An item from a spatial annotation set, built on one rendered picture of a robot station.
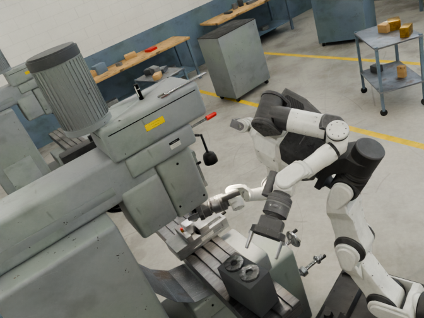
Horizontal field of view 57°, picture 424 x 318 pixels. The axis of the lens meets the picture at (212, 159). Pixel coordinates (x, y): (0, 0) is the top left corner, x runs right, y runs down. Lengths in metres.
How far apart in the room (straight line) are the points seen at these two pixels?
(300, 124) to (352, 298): 1.11
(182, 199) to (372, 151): 0.85
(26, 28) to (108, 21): 1.52
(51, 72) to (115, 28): 7.01
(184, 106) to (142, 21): 7.10
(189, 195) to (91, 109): 0.61
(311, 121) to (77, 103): 0.87
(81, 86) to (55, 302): 0.82
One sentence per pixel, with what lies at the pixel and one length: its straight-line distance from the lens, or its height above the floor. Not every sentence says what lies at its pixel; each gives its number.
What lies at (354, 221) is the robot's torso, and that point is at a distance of 1.79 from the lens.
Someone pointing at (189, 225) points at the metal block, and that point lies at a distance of 2.22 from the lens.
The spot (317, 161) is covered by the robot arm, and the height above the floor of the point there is 1.60.
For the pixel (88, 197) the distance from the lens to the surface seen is 1.65.
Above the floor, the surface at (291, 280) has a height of 0.55.
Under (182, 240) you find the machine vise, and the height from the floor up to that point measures 1.01.
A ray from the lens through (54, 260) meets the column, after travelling 1.61.
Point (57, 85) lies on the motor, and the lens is 1.55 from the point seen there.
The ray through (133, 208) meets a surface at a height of 1.52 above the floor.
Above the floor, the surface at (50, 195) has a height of 1.75.
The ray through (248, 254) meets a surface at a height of 0.86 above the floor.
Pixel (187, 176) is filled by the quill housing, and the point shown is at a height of 1.50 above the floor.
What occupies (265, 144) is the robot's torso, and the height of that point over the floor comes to 1.60.
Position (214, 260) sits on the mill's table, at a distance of 2.15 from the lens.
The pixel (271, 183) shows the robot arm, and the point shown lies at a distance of 1.41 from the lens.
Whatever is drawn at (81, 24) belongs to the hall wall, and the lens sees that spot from 8.34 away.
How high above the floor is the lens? 2.37
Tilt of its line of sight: 28 degrees down
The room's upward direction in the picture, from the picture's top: 21 degrees counter-clockwise
